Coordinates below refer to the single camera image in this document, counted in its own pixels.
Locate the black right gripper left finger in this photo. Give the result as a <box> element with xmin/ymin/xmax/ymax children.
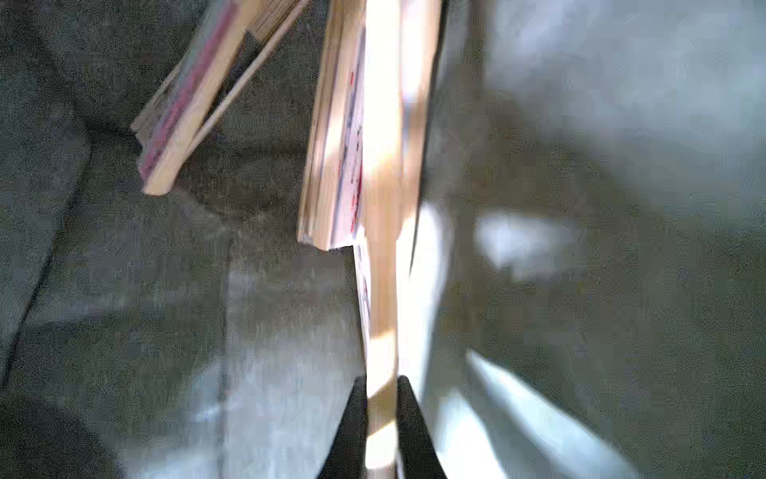
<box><xmin>316</xmin><ymin>376</ymin><xmax>368</xmax><ymax>479</ymax></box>

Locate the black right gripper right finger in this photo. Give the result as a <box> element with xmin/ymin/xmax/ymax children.
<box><xmin>396</xmin><ymin>375</ymin><xmax>447</xmax><ymax>479</ymax></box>

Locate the green canvas tote bag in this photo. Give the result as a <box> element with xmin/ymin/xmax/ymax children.
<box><xmin>1</xmin><ymin>1</ymin><xmax>765</xmax><ymax>478</ymax></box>

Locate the red blossom white folding fan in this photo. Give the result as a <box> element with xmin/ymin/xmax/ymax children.
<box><xmin>297</xmin><ymin>1</ymin><xmax>444</xmax><ymax>478</ymax></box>

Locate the pink striped folding fan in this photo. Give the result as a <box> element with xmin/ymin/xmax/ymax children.
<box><xmin>131</xmin><ymin>1</ymin><xmax>308</xmax><ymax>197</ymax></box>

